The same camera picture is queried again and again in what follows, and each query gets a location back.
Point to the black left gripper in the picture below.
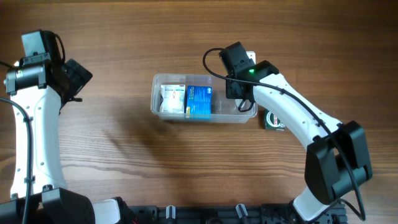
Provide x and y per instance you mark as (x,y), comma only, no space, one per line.
(79,75)

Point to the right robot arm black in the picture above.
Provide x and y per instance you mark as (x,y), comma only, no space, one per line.
(337,157)

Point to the blue medicine box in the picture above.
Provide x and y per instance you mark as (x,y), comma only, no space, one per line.
(198,105)

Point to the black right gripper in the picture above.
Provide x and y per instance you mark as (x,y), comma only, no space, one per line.
(231,91)

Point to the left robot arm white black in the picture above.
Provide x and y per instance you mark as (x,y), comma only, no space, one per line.
(38,87)

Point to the green round tin box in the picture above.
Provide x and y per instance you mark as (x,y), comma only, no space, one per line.
(272,122)

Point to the white medicine box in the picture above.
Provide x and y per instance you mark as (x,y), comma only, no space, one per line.
(172,99)

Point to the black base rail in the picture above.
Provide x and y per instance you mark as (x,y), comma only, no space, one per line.
(264,214)

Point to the clear plastic container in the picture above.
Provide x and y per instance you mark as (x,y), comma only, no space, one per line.
(223,110)

